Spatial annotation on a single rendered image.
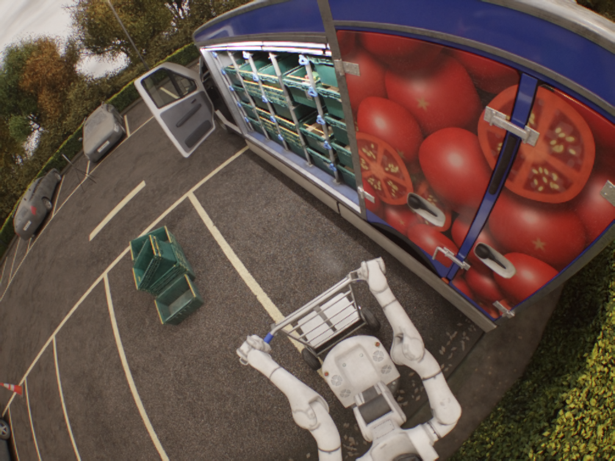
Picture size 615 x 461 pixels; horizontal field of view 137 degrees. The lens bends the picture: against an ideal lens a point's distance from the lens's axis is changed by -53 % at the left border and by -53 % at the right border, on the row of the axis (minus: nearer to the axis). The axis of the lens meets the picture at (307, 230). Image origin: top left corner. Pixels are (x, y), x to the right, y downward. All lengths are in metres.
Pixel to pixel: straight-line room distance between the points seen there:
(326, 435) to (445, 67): 1.32
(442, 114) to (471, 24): 0.43
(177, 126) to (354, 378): 4.32
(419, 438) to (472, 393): 1.69
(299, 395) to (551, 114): 1.21
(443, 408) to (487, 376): 1.74
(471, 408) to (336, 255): 2.15
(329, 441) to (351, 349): 1.43
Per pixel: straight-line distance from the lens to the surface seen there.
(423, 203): 1.66
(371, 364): 2.24
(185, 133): 4.75
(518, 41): 0.95
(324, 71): 1.88
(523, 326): 2.91
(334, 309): 2.66
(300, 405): 0.87
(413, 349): 0.90
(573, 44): 0.93
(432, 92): 1.15
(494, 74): 1.00
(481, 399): 2.65
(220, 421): 3.05
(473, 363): 2.64
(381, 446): 1.07
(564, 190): 1.12
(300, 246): 3.06
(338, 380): 2.21
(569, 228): 1.23
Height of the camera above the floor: 2.54
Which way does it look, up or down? 54 degrees down
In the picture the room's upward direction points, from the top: 25 degrees counter-clockwise
